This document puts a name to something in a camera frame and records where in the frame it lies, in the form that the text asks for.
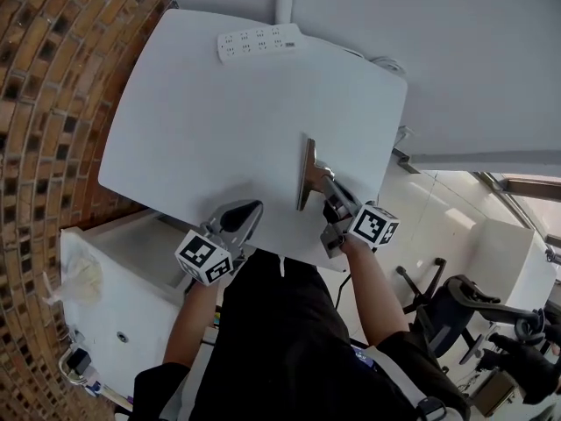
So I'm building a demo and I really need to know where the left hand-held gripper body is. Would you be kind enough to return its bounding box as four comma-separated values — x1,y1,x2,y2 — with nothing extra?
174,206,260,286

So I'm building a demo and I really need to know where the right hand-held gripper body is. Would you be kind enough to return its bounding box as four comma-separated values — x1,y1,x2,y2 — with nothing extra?
319,201,401,260

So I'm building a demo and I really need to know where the metal squeegee object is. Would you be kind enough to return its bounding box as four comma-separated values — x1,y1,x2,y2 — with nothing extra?
295,132,338,212

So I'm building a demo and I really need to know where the person's right forearm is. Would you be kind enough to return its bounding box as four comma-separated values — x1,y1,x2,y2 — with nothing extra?
341,236,412,348

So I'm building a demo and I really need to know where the person's left forearm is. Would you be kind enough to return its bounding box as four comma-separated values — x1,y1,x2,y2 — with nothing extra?
161,278,222,367

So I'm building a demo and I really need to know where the white table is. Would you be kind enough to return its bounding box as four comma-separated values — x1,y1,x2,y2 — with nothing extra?
96,8,409,275

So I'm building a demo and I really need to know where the white cabinet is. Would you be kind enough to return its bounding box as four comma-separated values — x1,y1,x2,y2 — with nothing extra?
59,210,230,416

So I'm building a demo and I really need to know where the black office chair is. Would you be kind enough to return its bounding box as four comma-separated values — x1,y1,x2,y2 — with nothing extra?
395,256,550,367

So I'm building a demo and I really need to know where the person's black clothing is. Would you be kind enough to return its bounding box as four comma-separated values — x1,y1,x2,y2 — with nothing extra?
132,249,473,421

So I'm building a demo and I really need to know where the clear plastic bag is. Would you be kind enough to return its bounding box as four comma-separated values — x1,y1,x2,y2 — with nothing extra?
42,252,104,307

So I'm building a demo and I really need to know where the white desk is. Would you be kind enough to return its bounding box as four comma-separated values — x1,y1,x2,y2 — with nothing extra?
471,217,558,324

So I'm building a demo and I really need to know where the small black box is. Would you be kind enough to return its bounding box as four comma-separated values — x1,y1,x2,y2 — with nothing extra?
65,348,93,376

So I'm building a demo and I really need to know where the white power strip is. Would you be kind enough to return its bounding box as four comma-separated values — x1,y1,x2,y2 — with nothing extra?
216,23,309,66

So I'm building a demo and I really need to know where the cardboard box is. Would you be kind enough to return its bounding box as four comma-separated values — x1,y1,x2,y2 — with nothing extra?
472,369,519,417

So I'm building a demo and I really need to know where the black jacket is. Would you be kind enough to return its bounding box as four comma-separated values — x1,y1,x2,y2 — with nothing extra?
480,333,561,406

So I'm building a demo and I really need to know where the black cable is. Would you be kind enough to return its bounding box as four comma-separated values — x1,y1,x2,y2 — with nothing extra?
334,271,352,311

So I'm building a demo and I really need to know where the white coiled cable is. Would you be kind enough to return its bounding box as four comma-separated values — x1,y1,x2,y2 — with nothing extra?
370,54,407,75

